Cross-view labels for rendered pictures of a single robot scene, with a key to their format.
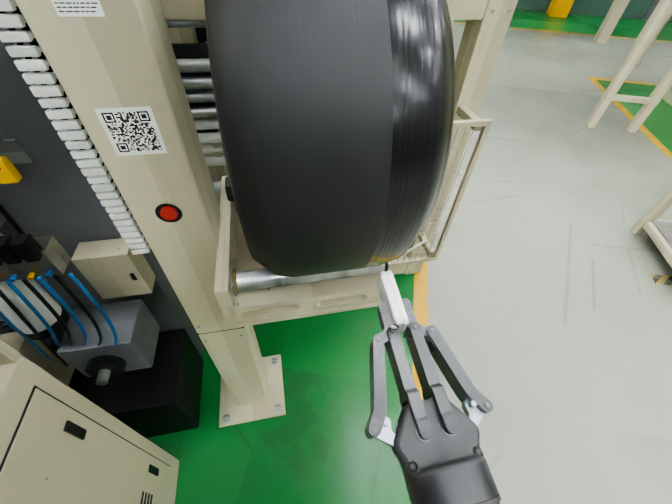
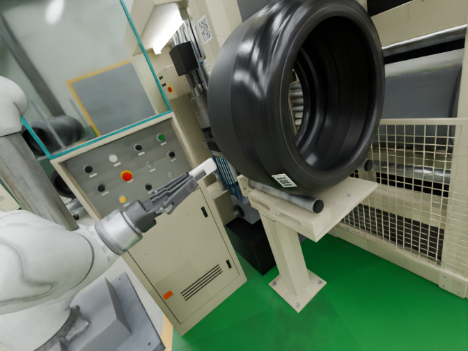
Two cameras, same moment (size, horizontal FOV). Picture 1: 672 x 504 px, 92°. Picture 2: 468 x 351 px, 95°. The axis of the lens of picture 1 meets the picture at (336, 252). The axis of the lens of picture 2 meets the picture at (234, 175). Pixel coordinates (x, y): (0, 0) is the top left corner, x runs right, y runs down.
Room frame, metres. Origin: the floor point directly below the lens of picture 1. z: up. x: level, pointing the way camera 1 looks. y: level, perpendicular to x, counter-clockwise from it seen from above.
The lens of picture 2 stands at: (0.19, -0.60, 1.33)
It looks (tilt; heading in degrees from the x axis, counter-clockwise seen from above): 24 degrees down; 79
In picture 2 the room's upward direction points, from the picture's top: 20 degrees counter-clockwise
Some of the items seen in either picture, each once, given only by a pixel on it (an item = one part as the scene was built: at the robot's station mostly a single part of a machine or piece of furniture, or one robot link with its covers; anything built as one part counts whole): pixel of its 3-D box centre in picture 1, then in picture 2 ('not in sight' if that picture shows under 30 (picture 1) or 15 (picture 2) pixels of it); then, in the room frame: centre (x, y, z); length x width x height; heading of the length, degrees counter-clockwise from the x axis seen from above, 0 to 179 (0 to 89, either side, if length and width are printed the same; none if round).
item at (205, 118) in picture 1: (206, 110); (314, 107); (0.92, 0.39, 1.05); 0.20 x 0.15 x 0.30; 104
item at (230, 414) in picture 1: (252, 387); (296, 283); (0.52, 0.33, 0.01); 0.27 x 0.27 x 0.02; 14
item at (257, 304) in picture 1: (310, 289); (283, 205); (0.46, 0.06, 0.83); 0.36 x 0.09 x 0.06; 104
